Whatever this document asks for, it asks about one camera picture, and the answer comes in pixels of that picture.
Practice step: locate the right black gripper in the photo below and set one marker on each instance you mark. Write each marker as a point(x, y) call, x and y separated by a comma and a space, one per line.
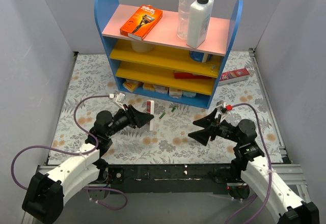
point(217, 127)

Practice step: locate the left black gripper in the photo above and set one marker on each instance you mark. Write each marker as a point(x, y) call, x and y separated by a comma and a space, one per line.
point(129, 116)

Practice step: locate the white remote control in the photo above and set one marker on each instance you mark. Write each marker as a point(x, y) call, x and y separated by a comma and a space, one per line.
point(150, 110)

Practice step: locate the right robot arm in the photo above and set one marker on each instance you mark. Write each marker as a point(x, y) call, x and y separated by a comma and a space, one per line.
point(251, 165)

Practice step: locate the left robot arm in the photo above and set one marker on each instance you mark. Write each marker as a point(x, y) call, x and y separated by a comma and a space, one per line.
point(48, 193)

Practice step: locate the yellow and white small box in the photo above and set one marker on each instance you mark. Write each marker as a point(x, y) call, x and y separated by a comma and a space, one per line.
point(131, 85)

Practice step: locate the white blue small box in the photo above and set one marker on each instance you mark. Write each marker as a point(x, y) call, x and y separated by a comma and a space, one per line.
point(189, 94)

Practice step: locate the white orange small box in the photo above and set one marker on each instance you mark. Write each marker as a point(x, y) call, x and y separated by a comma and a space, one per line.
point(175, 93)

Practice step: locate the floral table mat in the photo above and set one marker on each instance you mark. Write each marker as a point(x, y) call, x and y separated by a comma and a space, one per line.
point(92, 80)

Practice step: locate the blue shelf with coloured boards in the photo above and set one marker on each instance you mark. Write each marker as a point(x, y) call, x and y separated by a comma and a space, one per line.
point(170, 53)

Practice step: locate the red flat box on shelf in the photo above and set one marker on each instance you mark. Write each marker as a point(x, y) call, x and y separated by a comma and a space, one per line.
point(185, 75)

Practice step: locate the red toothpaste box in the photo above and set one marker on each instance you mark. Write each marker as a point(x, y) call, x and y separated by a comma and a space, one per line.
point(233, 76)

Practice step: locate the cream cylindrical container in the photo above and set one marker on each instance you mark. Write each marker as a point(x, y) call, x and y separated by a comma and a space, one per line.
point(141, 47)

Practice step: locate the blue and white tub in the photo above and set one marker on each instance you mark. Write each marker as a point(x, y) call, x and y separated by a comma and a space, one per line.
point(200, 57)

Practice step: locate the orange razor box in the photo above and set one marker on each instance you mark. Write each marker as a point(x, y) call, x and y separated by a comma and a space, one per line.
point(141, 22)

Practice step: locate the white bottle with black cap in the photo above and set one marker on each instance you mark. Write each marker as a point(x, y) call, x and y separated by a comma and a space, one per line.
point(199, 18)

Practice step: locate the clear plastic water bottle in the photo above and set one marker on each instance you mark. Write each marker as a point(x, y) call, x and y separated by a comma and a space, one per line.
point(183, 18)

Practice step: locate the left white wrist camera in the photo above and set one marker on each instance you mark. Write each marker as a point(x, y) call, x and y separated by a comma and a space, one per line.
point(119, 100)

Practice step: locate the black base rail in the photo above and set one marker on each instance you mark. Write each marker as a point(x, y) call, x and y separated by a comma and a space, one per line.
point(216, 178)

